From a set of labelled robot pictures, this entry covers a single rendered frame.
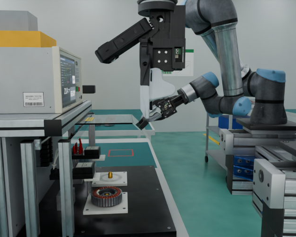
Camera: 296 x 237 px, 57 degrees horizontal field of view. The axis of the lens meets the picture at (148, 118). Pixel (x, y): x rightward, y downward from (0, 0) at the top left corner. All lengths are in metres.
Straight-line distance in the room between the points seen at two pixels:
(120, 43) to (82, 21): 5.95
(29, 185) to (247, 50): 6.41
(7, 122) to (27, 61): 0.21
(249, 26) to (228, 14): 5.94
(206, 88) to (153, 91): 0.71
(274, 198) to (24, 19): 4.66
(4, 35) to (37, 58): 3.91
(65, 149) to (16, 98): 0.24
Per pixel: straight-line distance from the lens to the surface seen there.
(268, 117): 1.24
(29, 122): 0.79
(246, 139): 1.23
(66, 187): 0.83
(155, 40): 0.50
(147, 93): 0.46
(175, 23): 0.52
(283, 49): 7.33
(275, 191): 0.77
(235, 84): 1.09
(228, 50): 1.07
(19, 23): 5.04
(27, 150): 0.82
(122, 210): 0.98
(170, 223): 0.93
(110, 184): 1.21
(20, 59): 0.93
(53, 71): 0.90
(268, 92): 1.25
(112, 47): 0.51
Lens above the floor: 1.22
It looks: 8 degrees down
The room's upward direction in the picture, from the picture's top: straight up
